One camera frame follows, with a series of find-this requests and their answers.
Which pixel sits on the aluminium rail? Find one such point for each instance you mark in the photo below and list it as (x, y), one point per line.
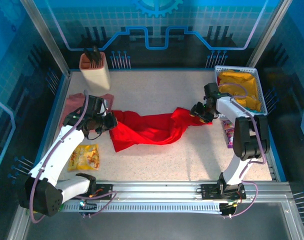
(157, 187)

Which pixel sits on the teal garment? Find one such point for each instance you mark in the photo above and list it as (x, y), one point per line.
(252, 109)

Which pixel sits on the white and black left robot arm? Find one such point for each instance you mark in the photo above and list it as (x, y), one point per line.
(54, 150)

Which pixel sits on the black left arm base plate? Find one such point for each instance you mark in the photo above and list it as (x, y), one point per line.
(104, 187)

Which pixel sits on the white plastic basket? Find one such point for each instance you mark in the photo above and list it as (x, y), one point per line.
(259, 85)

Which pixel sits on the pink folded t-shirt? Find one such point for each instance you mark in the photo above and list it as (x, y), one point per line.
(74, 102)

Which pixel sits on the aluminium frame post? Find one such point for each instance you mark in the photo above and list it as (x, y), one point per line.
(42, 27)
(269, 30)

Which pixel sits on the red printed t-shirt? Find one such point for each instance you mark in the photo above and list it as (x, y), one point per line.
(142, 130)

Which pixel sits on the yellow snack bag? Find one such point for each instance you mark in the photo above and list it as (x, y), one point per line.
(84, 157)

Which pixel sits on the yellow t-shirt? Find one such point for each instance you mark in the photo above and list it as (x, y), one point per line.
(242, 82)

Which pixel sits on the dark red cloth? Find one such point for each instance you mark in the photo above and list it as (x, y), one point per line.
(218, 80)

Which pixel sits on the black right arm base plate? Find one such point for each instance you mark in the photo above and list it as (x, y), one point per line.
(208, 192)

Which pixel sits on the purple snack packet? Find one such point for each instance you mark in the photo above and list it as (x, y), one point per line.
(228, 132)

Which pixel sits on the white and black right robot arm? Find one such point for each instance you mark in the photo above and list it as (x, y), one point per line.
(229, 106)

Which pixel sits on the beige utensil holder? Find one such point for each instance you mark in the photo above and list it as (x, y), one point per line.
(97, 77)

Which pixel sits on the small black controller board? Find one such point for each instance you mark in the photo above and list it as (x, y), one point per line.
(88, 206)
(228, 208)

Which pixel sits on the black utensils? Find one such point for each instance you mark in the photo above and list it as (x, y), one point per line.
(94, 56)

